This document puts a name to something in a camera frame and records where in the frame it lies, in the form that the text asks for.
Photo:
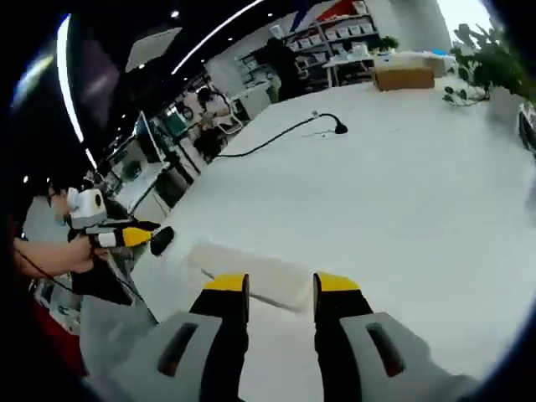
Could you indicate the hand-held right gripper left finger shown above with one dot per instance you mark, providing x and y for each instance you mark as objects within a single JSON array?
[{"x": 222, "y": 335}]

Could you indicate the small green plant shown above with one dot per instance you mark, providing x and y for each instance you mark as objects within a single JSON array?
[{"x": 388, "y": 43}]

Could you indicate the black curved object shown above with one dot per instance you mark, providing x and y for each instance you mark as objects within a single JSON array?
[{"x": 162, "y": 240}]

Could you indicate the green potted plant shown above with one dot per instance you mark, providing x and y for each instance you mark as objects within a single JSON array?
[{"x": 494, "y": 67}]

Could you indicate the curved ceiling light strip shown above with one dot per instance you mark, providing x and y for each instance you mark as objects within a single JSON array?
[
  {"x": 218, "y": 37},
  {"x": 71, "y": 92}
]

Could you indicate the beige cutlery case lid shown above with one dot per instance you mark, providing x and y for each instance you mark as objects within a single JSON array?
[{"x": 259, "y": 261}]

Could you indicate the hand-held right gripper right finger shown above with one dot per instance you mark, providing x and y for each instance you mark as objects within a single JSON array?
[{"x": 347, "y": 335}]

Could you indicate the shelf with white bins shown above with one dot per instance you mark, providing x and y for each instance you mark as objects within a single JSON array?
[{"x": 335, "y": 29}]

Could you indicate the person in red shirt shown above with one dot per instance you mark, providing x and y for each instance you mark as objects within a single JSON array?
[{"x": 58, "y": 335}]

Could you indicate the person's left hand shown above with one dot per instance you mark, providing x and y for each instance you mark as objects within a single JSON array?
[{"x": 81, "y": 255}]

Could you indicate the brown cardboard box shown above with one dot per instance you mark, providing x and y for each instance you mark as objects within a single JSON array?
[{"x": 404, "y": 78}]

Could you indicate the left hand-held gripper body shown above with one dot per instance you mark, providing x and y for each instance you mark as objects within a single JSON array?
[{"x": 88, "y": 207}]

